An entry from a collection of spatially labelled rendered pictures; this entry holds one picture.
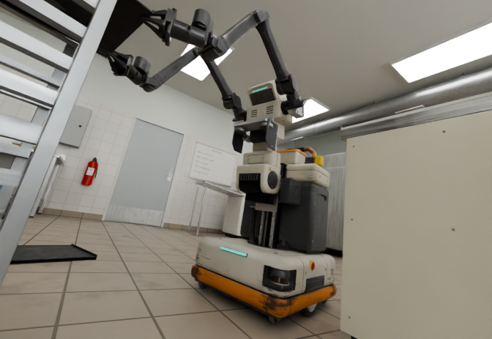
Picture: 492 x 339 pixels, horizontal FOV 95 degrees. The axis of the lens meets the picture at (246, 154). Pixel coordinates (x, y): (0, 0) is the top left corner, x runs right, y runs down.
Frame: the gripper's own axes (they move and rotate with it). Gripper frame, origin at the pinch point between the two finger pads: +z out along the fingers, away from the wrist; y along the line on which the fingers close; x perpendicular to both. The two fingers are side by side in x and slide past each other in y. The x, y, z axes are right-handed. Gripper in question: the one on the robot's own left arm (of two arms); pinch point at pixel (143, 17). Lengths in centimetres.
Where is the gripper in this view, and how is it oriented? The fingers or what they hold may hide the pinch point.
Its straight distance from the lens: 90.1
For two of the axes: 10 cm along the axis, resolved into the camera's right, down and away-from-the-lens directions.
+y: 1.4, -9.5, 2.7
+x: 3.4, -2.0, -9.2
